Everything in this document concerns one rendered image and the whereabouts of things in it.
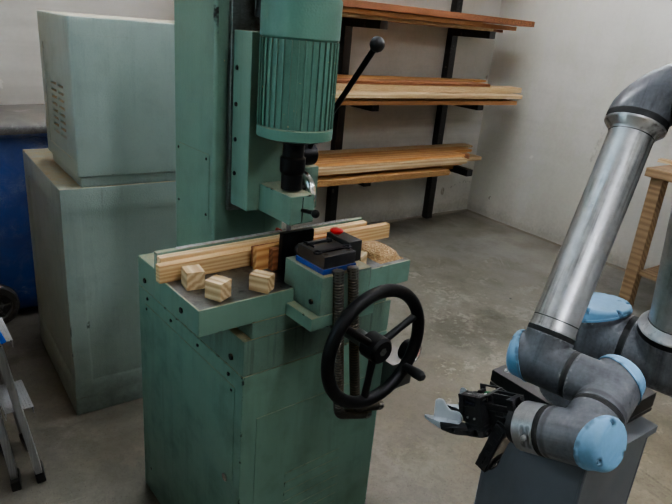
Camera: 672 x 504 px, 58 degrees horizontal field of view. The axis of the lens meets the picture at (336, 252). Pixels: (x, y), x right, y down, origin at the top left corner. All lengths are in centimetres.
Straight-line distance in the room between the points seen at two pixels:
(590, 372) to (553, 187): 385
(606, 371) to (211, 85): 105
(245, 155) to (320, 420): 69
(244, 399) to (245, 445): 13
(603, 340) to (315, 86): 89
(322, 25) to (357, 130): 318
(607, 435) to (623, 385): 11
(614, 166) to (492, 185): 408
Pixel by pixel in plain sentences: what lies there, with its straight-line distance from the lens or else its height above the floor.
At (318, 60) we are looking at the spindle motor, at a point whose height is 137.
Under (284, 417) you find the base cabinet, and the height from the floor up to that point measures 56.
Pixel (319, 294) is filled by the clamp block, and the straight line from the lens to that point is 126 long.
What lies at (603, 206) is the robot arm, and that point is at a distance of 124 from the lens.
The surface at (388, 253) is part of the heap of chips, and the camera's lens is 154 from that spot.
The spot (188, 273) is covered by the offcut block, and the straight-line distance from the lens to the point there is 129.
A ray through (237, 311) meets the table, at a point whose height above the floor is 88.
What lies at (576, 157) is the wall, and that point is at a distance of 484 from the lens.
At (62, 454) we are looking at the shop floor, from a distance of 237.
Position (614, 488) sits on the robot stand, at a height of 39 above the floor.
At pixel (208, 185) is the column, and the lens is 157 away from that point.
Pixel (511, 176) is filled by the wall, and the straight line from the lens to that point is 519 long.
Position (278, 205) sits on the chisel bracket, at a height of 104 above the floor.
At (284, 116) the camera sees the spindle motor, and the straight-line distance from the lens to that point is 134.
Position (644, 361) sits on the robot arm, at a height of 80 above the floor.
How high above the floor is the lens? 145
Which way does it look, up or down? 21 degrees down
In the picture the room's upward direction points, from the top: 5 degrees clockwise
